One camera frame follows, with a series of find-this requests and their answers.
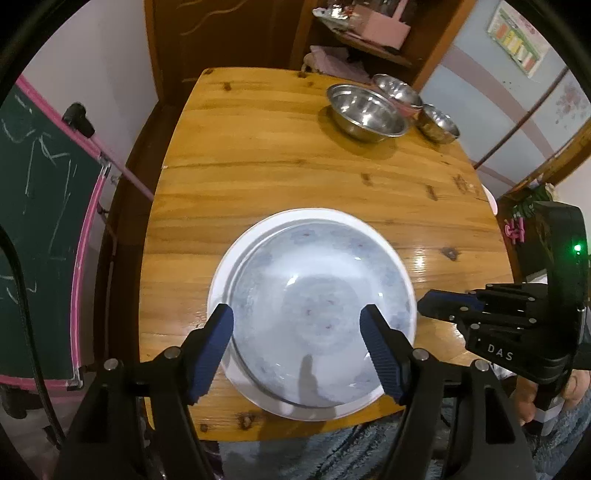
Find large steel bowl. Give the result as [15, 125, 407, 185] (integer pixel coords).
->
[326, 84, 411, 142]

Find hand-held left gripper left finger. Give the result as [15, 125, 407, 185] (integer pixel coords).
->
[58, 302, 235, 480]

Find person's right hand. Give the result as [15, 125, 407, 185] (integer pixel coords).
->
[512, 367, 591, 428]

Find person's right forearm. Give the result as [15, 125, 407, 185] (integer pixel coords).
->
[526, 401, 591, 472]

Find pink basket with clear lid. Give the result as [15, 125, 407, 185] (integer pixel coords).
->
[348, 0, 411, 43]

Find wooden corner shelf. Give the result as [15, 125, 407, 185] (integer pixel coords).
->
[288, 0, 478, 93]

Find brown wooden door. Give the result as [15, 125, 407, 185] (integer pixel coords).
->
[143, 0, 315, 102]

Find black cable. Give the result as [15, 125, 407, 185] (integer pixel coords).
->
[0, 226, 68, 446]

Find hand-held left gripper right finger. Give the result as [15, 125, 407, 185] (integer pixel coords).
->
[359, 303, 539, 480]

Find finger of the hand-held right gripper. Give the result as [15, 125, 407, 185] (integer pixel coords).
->
[417, 289, 537, 331]
[466, 282, 549, 315]

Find pink toy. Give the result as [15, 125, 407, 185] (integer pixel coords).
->
[503, 217, 527, 243]

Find folded pink towels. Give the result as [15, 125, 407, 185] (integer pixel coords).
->
[302, 45, 372, 83]

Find white plate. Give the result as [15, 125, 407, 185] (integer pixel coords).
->
[207, 209, 419, 422]

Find small steel bowl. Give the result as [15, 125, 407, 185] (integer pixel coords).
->
[417, 104, 461, 144]

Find green chalkboard with pink frame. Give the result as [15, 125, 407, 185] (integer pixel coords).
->
[0, 76, 112, 393]

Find black chalkboard knob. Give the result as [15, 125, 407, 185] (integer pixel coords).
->
[62, 103, 96, 138]

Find crinkled snack bags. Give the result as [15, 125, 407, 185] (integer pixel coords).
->
[311, 4, 356, 24]

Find medium steel bowl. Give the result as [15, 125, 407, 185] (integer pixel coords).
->
[372, 74, 424, 112]

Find grey fleece cloth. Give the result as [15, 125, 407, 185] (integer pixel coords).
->
[217, 411, 462, 480]

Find pale blue sliding wardrobe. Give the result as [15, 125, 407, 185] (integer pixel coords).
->
[420, 0, 591, 185]

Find wall poster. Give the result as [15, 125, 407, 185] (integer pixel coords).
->
[487, 0, 548, 79]

